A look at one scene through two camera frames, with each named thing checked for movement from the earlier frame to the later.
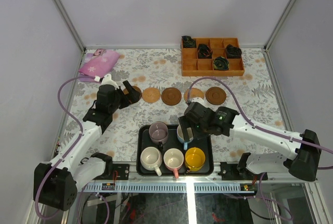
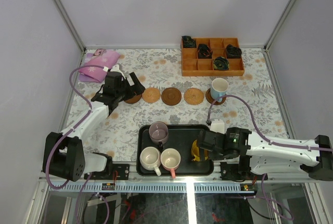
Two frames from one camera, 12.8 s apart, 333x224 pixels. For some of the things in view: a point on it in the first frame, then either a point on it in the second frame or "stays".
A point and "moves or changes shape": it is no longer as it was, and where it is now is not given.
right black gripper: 186,122 -> 218,157
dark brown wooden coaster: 215,96 stays
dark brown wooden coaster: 171,96 stays
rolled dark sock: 220,63 stays
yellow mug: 194,159 moves or changes shape
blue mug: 180,136 -> 218,88
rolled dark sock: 189,42 stays
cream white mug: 151,158 stays
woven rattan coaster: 151,95 stays
